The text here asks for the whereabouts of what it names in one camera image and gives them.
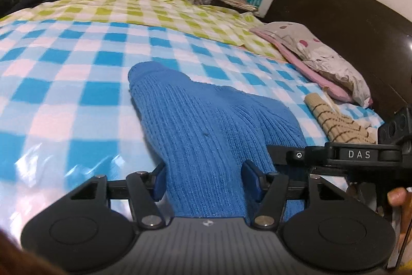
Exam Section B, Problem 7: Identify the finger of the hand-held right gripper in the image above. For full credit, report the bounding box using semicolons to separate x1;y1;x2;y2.
267;145;329;173

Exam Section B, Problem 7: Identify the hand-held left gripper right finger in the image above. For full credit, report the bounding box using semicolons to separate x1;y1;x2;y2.
241;161;346;229

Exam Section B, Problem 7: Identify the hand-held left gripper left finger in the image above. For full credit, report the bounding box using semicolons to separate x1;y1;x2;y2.
67;162;168;229

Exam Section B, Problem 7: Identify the blue ribbed knit sweater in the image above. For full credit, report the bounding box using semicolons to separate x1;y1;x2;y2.
128;62;310;219

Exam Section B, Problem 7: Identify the person's right hand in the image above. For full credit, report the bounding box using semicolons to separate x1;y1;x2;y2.
387;187;412;207

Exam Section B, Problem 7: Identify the beige striped knit garment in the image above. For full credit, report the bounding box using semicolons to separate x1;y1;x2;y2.
304;93;379;144

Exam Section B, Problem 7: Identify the spotted white pillow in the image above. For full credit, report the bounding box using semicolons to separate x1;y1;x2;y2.
257;21;374;108

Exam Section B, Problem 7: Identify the dark wooden headboard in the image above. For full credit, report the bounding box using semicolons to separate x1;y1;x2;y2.
262;0;412;134

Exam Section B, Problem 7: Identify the stack of papers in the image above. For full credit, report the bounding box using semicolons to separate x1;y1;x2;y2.
214;0;260;11

